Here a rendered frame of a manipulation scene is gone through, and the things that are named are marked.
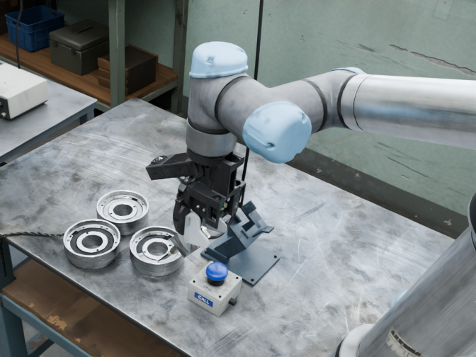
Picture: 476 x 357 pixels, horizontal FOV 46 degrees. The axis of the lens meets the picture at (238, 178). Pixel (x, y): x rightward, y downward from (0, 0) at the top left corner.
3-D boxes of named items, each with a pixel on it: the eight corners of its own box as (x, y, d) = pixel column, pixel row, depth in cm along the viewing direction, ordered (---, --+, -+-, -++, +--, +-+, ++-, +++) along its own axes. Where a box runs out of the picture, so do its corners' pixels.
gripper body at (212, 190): (214, 234, 86) (222, 170, 79) (171, 209, 90) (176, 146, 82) (243, 210, 91) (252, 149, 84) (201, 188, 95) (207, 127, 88)
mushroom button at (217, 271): (199, 288, 101) (201, 269, 98) (212, 275, 104) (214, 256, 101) (217, 299, 100) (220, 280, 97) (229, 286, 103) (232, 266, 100)
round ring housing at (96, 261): (131, 247, 111) (131, 231, 109) (97, 280, 103) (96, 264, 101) (88, 227, 114) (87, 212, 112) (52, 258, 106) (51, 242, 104)
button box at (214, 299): (186, 299, 102) (188, 280, 99) (208, 277, 107) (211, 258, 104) (223, 321, 99) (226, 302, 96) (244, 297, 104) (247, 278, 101)
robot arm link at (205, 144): (176, 120, 80) (210, 101, 86) (174, 147, 83) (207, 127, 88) (218, 141, 77) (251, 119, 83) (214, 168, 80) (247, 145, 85)
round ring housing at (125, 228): (117, 198, 123) (117, 183, 120) (158, 216, 120) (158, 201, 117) (86, 225, 115) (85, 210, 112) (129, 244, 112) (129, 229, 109)
